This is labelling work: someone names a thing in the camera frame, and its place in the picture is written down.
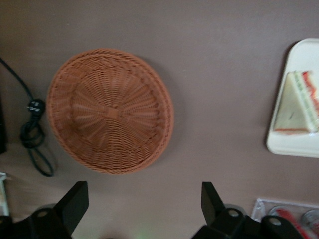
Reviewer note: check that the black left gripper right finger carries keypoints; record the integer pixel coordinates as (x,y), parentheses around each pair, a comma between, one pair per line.
(219,211)

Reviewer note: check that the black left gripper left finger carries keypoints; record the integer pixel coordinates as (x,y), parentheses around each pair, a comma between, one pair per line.
(68,211)

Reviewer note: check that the triangle sandwich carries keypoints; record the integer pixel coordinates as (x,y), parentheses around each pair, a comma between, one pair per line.
(299,112)

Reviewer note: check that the cream plastic tray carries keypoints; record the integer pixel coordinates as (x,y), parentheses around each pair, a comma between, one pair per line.
(281,139)

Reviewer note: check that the round brown wicker basket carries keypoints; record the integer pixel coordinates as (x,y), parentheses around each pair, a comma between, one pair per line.
(109,112)

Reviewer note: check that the clear acrylic organizer box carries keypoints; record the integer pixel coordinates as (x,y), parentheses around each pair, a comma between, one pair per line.
(286,211)

